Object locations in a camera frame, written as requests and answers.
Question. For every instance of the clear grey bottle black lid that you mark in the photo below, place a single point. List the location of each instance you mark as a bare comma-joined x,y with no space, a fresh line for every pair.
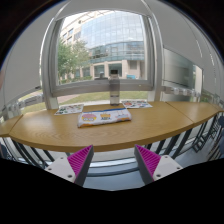
114,90

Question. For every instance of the large colourful sticker sheet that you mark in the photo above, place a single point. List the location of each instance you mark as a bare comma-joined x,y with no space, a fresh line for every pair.
136,104

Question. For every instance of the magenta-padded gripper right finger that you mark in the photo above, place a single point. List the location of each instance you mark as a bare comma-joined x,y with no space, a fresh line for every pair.
163,166

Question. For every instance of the grey-framed window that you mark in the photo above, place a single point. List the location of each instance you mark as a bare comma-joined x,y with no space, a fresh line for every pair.
100,87

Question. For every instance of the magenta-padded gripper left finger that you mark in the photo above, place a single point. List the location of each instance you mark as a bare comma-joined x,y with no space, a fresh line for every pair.
63,167

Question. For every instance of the small colourful sticker sheet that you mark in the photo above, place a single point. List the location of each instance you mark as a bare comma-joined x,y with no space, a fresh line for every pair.
69,109

